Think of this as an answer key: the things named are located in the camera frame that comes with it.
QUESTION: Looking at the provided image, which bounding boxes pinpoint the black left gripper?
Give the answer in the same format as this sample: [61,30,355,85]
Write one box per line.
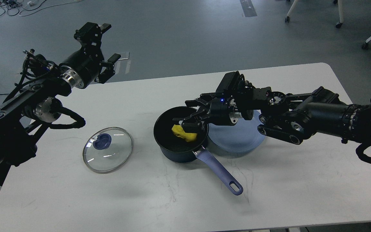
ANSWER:
[59,22,121,89]

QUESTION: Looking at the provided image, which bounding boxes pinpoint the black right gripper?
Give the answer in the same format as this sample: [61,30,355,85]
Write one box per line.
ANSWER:
[172,98,243,134]

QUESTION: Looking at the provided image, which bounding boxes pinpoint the yellow toy potato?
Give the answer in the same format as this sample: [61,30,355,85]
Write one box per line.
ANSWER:
[171,124,198,143]

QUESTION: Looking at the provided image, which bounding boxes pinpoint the glass pot lid purple knob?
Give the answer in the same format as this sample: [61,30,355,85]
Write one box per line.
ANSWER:
[82,127,133,174]

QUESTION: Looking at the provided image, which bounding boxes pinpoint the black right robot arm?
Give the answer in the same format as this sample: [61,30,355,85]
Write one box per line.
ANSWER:
[173,71,371,164]

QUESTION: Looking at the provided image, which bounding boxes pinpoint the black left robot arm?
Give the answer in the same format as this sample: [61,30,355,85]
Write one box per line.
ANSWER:
[0,22,121,169]

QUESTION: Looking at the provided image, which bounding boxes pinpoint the blue round plate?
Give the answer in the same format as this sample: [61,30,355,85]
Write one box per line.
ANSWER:
[208,111,265,159]

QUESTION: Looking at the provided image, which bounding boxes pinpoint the white chair legs with casters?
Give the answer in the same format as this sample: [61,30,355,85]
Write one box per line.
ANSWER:
[285,0,345,30]

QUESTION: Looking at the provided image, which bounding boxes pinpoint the dark blue saucepan purple handle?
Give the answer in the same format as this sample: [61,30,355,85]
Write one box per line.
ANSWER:
[153,107,243,196]

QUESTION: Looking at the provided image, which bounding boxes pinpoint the tangled cables top left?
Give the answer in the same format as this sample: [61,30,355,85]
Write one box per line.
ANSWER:
[0,0,83,20]

